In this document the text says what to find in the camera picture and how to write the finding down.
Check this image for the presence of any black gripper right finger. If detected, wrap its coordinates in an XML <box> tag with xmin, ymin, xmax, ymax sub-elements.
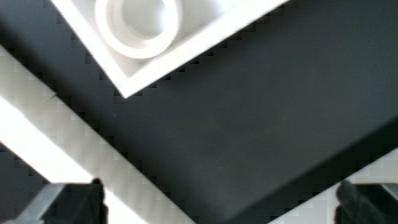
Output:
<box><xmin>335</xmin><ymin>181</ymin><xmax>398</xmax><ymax>224</ymax></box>

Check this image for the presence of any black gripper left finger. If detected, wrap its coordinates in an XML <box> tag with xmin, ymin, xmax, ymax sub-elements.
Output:
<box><xmin>17</xmin><ymin>179</ymin><xmax>109</xmax><ymax>224</ymax></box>

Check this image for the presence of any white U-shaped obstacle fence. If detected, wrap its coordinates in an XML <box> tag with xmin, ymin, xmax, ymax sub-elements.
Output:
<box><xmin>0</xmin><ymin>47</ymin><xmax>196</xmax><ymax>224</ymax></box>

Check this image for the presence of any white square tabletop part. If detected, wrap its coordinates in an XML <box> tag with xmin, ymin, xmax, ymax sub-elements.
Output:
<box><xmin>51</xmin><ymin>0</ymin><xmax>291</xmax><ymax>96</ymax></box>

